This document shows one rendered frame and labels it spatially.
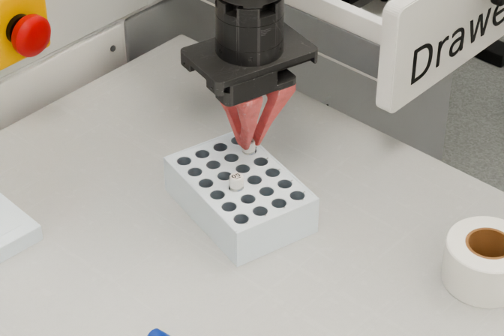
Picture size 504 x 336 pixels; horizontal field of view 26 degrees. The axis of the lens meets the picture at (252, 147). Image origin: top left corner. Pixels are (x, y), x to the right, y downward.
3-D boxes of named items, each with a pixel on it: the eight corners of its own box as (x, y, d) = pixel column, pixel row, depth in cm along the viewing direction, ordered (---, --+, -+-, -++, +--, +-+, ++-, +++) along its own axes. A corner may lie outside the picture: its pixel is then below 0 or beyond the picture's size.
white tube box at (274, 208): (318, 232, 95) (319, 198, 93) (237, 268, 92) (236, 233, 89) (241, 160, 104) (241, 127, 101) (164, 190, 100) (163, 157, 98)
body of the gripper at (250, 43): (178, 67, 93) (175, -10, 89) (277, 35, 98) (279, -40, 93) (218, 103, 89) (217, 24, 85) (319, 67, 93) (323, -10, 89)
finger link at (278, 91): (187, 140, 99) (184, 51, 93) (254, 116, 102) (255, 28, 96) (227, 179, 94) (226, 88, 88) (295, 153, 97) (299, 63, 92)
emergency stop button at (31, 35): (57, 49, 102) (52, 12, 99) (23, 66, 99) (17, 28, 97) (37, 38, 103) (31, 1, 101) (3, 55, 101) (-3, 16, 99)
